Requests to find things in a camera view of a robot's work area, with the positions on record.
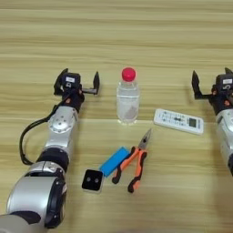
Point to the small black square box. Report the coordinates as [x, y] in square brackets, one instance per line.
[92, 181]

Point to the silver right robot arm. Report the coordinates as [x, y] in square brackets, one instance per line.
[226, 133]

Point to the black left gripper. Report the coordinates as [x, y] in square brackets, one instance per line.
[74, 100]

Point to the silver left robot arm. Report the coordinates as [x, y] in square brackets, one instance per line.
[57, 139]

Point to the white remote control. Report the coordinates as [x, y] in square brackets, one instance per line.
[177, 120]

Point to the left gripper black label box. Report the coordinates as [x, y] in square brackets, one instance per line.
[70, 80]

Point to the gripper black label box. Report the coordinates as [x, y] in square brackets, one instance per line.
[70, 80]
[224, 82]

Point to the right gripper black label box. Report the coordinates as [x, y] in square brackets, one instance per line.
[224, 82]

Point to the orange black needle-nose pliers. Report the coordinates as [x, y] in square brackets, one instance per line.
[139, 164]

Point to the blue rectangular block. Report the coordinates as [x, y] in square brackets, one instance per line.
[113, 162]

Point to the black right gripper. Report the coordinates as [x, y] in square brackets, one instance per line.
[223, 101]

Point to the clear bottle with red cap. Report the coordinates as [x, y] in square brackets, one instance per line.
[128, 100]

